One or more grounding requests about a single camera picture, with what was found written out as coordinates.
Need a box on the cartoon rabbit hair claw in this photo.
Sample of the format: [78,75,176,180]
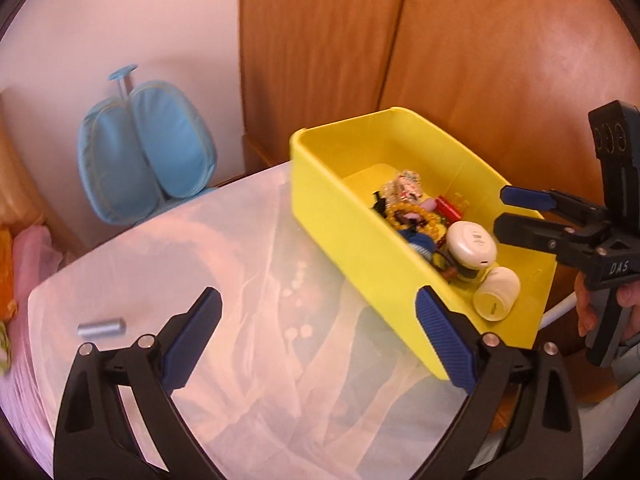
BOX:
[382,170,424,206]

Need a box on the green cabbage plush toy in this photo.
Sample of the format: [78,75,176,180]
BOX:
[0,322,11,376]

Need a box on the silver cosmetic tube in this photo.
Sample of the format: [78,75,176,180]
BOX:
[77,318,126,340]

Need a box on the white round compact case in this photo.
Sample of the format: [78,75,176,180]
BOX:
[446,220,497,270]

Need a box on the orange pillow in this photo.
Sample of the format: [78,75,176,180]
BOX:
[0,228,17,323]

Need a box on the pink bed sheet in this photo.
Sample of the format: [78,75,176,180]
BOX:
[1,226,63,474]

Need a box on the white pipe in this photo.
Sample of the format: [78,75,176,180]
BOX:
[538,292,577,330]

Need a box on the black bow pearl hairpiece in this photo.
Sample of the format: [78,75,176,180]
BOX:
[372,191,397,219]

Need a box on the blue plush hair clip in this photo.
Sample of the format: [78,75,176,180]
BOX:
[398,229,437,261]

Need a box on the yellow plastic bin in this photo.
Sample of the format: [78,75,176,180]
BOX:
[290,107,555,379]

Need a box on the yellow bead bracelet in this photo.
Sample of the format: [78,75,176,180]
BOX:
[384,200,450,239]

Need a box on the wooden bed headboard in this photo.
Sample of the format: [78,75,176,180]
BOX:
[1,96,88,261]

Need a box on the person right hand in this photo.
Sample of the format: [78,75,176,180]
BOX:
[574,273,640,341]

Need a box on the blue chair backrest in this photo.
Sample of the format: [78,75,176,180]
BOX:
[77,64,218,226]

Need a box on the white cream jar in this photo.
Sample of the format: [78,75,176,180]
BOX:
[472,266,521,322]

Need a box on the red lipstick tube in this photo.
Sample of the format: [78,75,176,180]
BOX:
[434,195,462,223]

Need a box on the purple lipstick tube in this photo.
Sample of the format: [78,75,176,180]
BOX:
[405,198,437,222]

